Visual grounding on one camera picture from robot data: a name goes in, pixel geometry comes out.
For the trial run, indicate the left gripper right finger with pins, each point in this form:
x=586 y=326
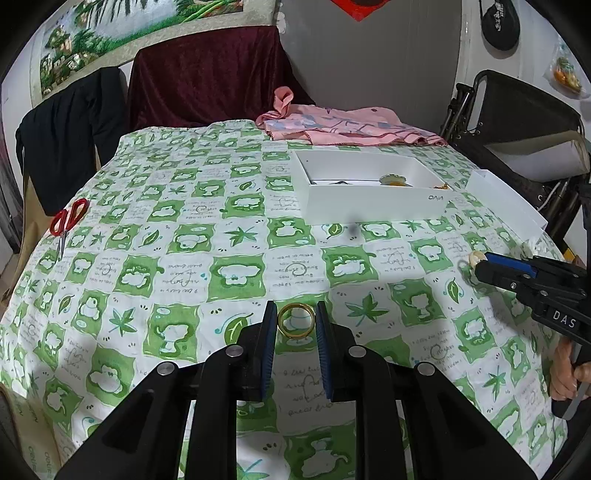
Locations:
x=325 y=342

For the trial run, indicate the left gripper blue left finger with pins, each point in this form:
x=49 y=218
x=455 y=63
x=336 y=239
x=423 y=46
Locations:
x=265 y=342

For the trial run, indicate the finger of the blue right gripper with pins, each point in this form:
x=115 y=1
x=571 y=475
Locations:
x=510 y=263
x=507 y=277

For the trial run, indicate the person's right hand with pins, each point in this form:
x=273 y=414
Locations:
x=563 y=385

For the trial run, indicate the white box lid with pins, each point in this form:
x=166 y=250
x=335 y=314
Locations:
x=513 y=209

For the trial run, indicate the green white patterned bedsheet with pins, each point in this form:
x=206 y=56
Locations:
x=188 y=235

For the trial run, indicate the white vivo box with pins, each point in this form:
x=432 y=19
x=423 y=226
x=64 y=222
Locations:
x=349 y=186

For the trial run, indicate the black folding wheelchair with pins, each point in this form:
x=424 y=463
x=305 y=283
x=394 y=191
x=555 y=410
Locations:
x=528 y=138

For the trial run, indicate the plastic bag with fruit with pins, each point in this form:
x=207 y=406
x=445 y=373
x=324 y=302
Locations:
x=563 y=75

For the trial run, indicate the pink floral cloth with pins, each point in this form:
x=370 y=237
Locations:
x=371 y=126

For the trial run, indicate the black hanging bag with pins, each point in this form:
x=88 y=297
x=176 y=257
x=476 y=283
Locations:
x=500 y=25

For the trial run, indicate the dark red velvet cloth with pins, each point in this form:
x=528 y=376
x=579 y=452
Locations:
x=198 y=79

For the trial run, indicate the black garment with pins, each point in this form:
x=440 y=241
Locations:
x=60 y=142

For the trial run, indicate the red paper decoration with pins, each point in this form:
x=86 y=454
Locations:
x=360 y=9

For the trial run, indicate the waterfall landscape painting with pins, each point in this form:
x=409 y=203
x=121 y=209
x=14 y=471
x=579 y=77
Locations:
x=84 y=36

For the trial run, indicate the red handled scissors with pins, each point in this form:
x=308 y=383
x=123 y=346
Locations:
x=65 y=220

